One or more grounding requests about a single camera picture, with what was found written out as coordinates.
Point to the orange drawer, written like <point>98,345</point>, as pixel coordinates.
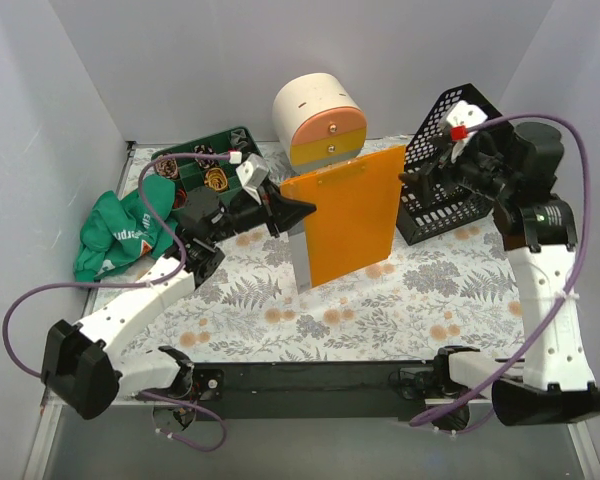
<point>327,123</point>

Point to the black mesh file basket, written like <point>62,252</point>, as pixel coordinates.
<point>425,154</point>

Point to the aluminium frame rail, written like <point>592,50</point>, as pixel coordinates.
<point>146,440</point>

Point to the cream round drawer cabinet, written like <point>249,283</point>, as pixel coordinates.
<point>302,98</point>

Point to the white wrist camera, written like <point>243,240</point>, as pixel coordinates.
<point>456,122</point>
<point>251,172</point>

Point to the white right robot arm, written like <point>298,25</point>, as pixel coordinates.
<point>548,380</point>

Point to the orange folder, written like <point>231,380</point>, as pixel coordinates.
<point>357,204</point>

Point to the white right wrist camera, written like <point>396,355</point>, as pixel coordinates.
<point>456,122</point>

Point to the green cloth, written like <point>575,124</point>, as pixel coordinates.
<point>120,231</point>

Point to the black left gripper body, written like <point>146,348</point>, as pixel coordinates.
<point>271,212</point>

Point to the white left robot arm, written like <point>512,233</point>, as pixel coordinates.
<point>83,363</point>

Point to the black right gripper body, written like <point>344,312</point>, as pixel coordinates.
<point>441,176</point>

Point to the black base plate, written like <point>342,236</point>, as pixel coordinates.
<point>319,390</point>

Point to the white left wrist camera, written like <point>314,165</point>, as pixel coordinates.
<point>251,172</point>

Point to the yellow drawer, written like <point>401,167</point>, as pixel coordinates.
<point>320,153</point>

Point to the green compartment organizer box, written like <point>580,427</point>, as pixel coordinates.
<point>189,174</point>

